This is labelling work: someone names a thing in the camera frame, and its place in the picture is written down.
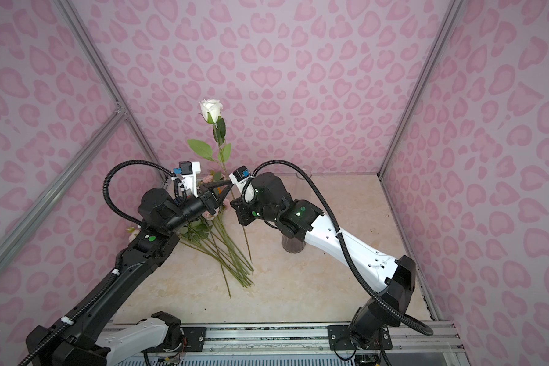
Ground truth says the pink rose spray stem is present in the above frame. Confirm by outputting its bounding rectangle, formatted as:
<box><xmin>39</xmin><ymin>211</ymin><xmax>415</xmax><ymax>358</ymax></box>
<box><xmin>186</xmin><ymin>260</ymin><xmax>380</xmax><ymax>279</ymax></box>
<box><xmin>178</xmin><ymin>212</ymin><xmax>254</xmax><ymax>296</ymax></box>

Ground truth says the clear glass vase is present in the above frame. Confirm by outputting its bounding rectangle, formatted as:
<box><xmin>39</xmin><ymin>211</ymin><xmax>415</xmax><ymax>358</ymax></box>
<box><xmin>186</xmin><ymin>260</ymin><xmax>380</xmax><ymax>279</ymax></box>
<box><xmin>296</xmin><ymin>169</ymin><xmax>313</xmax><ymax>181</ymax></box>

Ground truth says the pale pink white flower bunch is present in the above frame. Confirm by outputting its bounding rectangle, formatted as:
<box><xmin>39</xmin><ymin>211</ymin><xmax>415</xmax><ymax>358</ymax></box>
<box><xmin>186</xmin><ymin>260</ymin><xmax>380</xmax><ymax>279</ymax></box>
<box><xmin>127</xmin><ymin>226</ymin><xmax>141</xmax><ymax>243</ymax></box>

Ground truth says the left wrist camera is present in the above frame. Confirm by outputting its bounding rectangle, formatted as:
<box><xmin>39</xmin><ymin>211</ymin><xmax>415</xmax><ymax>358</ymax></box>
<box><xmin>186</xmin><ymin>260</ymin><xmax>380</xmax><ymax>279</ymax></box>
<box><xmin>173</xmin><ymin>161</ymin><xmax>201</xmax><ymax>199</ymax></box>

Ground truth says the white rose stem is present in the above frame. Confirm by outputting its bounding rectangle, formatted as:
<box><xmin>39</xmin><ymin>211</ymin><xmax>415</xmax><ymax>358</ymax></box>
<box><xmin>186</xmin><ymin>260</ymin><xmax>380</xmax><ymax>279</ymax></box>
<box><xmin>187</xmin><ymin>99</ymin><xmax>231</xmax><ymax>265</ymax></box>

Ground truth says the aluminium frame profile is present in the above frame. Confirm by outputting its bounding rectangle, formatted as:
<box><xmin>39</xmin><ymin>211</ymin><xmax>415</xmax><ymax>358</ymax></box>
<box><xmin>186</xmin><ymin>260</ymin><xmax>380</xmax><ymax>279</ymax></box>
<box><xmin>0</xmin><ymin>1</ymin><xmax>160</xmax><ymax>276</ymax></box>
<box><xmin>378</xmin><ymin>0</ymin><xmax>468</xmax><ymax>182</ymax></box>

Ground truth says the aluminium frame profile left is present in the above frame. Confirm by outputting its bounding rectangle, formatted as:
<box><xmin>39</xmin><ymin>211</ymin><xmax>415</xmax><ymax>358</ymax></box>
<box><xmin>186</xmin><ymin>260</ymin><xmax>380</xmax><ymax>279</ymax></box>
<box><xmin>0</xmin><ymin>1</ymin><xmax>160</xmax><ymax>276</ymax></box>

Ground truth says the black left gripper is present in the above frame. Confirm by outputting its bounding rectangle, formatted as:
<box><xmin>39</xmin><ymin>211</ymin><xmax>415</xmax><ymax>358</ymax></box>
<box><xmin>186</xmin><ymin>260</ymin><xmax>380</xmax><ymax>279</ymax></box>
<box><xmin>165</xmin><ymin>179</ymin><xmax>233</xmax><ymax>236</ymax></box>

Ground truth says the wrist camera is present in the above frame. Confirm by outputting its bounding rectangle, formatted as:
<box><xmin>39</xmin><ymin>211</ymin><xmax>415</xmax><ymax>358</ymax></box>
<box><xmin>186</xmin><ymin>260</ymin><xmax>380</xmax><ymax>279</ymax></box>
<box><xmin>230</xmin><ymin>166</ymin><xmax>255</xmax><ymax>201</ymax></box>
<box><xmin>173</xmin><ymin>161</ymin><xmax>201</xmax><ymax>199</ymax></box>

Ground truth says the purple ribbed glass vase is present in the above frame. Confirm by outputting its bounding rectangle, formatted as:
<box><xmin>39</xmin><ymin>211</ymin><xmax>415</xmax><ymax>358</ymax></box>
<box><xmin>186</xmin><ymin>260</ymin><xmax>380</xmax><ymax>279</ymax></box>
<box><xmin>282</xmin><ymin>230</ymin><xmax>306</xmax><ymax>254</ymax></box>

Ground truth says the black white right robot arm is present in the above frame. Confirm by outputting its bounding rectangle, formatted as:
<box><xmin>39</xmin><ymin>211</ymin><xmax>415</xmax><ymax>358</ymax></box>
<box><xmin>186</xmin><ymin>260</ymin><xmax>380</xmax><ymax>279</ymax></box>
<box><xmin>230</xmin><ymin>160</ymin><xmax>434</xmax><ymax>355</ymax></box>

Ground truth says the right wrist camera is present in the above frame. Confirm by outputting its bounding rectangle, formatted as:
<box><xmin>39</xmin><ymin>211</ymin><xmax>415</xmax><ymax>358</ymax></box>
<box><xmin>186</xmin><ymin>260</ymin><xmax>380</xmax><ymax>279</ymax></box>
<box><xmin>230</xmin><ymin>166</ymin><xmax>255</xmax><ymax>201</ymax></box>

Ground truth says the aluminium frame profile right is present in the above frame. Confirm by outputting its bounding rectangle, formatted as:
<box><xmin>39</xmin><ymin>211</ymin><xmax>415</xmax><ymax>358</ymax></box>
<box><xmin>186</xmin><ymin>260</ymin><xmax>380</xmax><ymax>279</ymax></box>
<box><xmin>378</xmin><ymin>0</ymin><xmax>468</xmax><ymax>182</ymax></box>

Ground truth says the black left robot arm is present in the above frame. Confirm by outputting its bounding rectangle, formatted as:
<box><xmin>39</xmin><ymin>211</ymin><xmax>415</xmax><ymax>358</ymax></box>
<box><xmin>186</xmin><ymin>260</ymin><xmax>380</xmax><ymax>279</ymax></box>
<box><xmin>21</xmin><ymin>160</ymin><xmax>234</xmax><ymax>365</ymax></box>

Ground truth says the pink orange mixed flower stem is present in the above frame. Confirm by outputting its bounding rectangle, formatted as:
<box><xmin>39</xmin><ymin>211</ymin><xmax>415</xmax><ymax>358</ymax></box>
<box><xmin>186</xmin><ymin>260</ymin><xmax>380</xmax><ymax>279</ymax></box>
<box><xmin>201</xmin><ymin>175</ymin><xmax>224</xmax><ymax>189</ymax></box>

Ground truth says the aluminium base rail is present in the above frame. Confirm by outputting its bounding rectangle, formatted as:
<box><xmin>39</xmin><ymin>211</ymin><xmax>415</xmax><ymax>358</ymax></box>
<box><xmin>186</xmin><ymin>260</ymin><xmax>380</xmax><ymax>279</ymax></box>
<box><xmin>95</xmin><ymin>321</ymin><xmax>468</xmax><ymax>366</ymax></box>

